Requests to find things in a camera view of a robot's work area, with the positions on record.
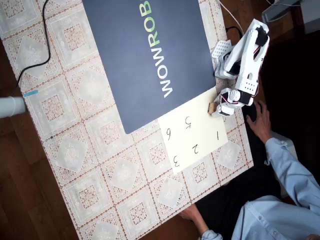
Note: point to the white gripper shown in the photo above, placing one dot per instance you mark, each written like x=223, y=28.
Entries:
x=221, y=110

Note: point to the small wooden cube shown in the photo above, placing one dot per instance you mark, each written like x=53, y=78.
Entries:
x=212, y=108

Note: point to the person's left forearm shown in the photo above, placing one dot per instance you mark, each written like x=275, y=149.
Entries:
x=210, y=236

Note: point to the person's right forearm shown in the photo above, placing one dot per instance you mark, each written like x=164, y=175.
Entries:
x=287, y=170

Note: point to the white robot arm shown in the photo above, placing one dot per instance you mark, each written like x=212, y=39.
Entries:
x=246, y=62

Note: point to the person's right hand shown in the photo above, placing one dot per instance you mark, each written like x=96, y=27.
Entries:
x=263, y=125

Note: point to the person's left hand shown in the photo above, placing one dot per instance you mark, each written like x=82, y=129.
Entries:
x=196, y=217

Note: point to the cream paper sheet with numbers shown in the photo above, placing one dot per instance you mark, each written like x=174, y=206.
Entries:
x=197, y=135

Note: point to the dark blue WOWROBO mat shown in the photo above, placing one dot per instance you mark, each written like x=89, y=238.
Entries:
x=145, y=62

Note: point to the grey plastic case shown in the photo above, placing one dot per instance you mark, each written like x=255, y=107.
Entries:
x=280, y=11

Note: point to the person in light blue shirt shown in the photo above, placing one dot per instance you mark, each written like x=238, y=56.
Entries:
x=270, y=220

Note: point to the white box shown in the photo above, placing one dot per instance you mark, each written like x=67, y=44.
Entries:
x=311, y=15

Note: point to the white lace tablecloth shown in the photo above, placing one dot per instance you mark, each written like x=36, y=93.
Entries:
x=75, y=150

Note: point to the blue tape strip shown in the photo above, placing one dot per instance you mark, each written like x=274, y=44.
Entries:
x=31, y=94

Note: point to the white plastic tube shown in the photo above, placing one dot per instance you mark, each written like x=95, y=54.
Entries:
x=10, y=106

